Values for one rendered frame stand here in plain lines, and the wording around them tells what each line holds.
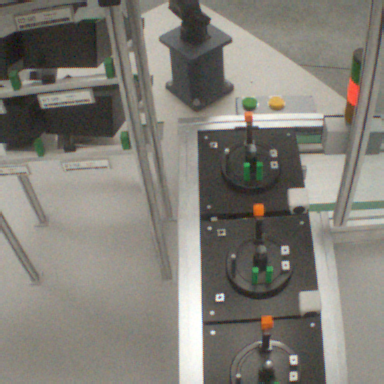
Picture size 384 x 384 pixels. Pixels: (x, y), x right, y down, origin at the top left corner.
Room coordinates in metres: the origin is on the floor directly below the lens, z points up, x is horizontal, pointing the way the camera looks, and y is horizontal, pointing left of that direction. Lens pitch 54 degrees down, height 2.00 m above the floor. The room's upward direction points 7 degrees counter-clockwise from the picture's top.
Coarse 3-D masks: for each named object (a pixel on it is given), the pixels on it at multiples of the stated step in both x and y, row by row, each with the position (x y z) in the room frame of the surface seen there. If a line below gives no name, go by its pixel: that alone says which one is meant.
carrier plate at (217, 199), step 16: (208, 144) 0.89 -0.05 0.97; (224, 144) 0.89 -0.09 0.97; (272, 144) 0.87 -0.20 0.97; (288, 144) 0.87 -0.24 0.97; (208, 160) 0.84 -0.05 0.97; (288, 160) 0.82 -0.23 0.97; (208, 176) 0.80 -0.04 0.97; (288, 176) 0.77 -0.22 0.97; (208, 192) 0.75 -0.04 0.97; (224, 192) 0.75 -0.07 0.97; (240, 192) 0.74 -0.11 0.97; (272, 192) 0.73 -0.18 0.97; (208, 208) 0.71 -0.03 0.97; (224, 208) 0.71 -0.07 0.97; (240, 208) 0.70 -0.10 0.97; (272, 208) 0.69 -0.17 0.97; (288, 208) 0.69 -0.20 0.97
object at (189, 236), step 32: (192, 160) 0.86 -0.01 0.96; (192, 192) 0.77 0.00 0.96; (192, 224) 0.68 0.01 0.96; (320, 224) 0.64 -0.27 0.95; (192, 256) 0.60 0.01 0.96; (320, 256) 0.56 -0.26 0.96; (192, 288) 0.53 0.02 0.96; (320, 288) 0.48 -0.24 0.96; (192, 320) 0.45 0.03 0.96; (192, 352) 0.38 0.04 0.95
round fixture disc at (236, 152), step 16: (240, 144) 0.86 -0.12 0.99; (256, 144) 0.86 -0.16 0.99; (224, 160) 0.82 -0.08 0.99; (240, 160) 0.82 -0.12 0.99; (272, 160) 0.81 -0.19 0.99; (224, 176) 0.78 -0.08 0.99; (240, 176) 0.77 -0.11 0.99; (256, 176) 0.77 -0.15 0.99; (272, 176) 0.76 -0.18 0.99; (256, 192) 0.74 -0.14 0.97
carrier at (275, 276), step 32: (224, 224) 0.67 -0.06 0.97; (288, 224) 0.65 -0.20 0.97; (224, 256) 0.59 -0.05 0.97; (256, 256) 0.55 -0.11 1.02; (288, 256) 0.55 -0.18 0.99; (224, 288) 0.51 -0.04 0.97; (256, 288) 0.49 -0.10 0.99; (288, 288) 0.49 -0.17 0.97; (224, 320) 0.44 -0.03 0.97; (256, 320) 0.43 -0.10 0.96
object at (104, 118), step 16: (96, 96) 0.68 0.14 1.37; (112, 96) 0.68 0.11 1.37; (48, 112) 0.69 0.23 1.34; (64, 112) 0.68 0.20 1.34; (80, 112) 0.68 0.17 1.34; (96, 112) 0.67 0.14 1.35; (112, 112) 0.66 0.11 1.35; (48, 128) 0.68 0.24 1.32; (64, 128) 0.67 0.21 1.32; (80, 128) 0.66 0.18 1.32; (96, 128) 0.66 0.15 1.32; (112, 128) 0.65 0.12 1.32
